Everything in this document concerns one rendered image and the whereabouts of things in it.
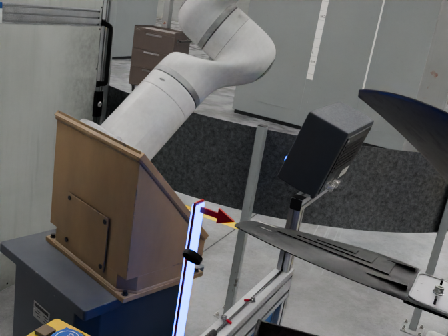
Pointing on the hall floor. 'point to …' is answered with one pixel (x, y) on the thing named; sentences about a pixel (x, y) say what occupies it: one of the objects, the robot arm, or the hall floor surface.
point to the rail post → (279, 313)
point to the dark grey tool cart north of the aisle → (153, 49)
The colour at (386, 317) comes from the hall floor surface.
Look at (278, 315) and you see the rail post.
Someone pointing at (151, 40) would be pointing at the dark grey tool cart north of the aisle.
